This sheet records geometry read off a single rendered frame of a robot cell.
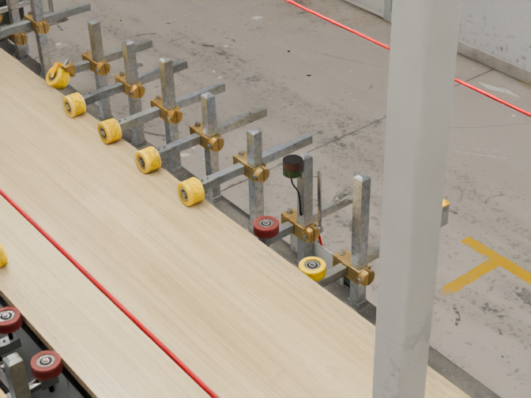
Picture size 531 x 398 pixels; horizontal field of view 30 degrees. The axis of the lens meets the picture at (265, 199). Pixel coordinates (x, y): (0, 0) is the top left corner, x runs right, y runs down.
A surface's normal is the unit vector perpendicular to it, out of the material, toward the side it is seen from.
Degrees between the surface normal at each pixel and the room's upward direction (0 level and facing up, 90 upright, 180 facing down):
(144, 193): 0
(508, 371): 0
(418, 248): 90
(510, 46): 90
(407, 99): 90
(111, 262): 0
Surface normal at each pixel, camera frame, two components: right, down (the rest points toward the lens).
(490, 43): -0.79, 0.36
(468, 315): -0.03, -0.83
